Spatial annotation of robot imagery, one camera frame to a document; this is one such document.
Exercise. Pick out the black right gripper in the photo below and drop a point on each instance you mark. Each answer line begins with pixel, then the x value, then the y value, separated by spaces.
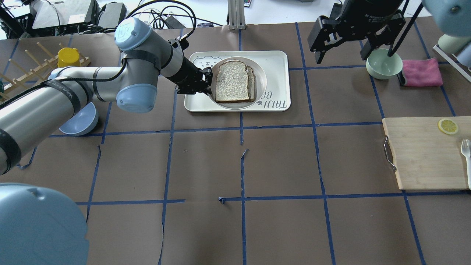
pixel 364 14

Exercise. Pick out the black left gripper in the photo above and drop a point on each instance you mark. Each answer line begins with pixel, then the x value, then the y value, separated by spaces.
pixel 188 74

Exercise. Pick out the white bread slice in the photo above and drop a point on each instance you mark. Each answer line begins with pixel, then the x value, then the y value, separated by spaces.
pixel 232 83

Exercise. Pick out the cream round plate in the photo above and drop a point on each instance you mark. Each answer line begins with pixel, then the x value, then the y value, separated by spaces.
pixel 260 74

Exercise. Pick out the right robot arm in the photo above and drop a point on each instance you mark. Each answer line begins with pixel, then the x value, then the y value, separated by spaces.
pixel 451 16

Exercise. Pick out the bread slice on plate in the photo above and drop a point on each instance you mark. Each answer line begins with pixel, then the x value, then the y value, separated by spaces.
pixel 252 90

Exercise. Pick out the green bowl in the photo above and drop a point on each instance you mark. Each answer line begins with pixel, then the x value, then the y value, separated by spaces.
pixel 382 67

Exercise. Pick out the pink cloth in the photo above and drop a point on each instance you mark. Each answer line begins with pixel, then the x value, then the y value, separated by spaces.
pixel 420 73

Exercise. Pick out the cream bear tray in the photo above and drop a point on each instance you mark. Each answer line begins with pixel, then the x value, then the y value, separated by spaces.
pixel 276 98

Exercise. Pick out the green cup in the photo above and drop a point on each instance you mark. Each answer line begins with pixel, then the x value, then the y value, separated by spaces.
pixel 452 44

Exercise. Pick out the blue bowl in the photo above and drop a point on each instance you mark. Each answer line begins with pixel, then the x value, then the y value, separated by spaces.
pixel 82 123

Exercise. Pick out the yellow cup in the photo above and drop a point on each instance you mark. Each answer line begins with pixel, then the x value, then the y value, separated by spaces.
pixel 68 57

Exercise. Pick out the lemon slice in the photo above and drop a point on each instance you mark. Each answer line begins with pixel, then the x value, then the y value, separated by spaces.
pixel 448 126

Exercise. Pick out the wooden cutting board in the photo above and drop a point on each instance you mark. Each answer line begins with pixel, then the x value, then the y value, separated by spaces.
pixel 425 158

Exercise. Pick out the wooden rack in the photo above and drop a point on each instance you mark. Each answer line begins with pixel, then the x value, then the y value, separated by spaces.
pixel 29 63

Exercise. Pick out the aluminium frame post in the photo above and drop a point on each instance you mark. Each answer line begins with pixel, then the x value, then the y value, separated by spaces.
pixel 236 15

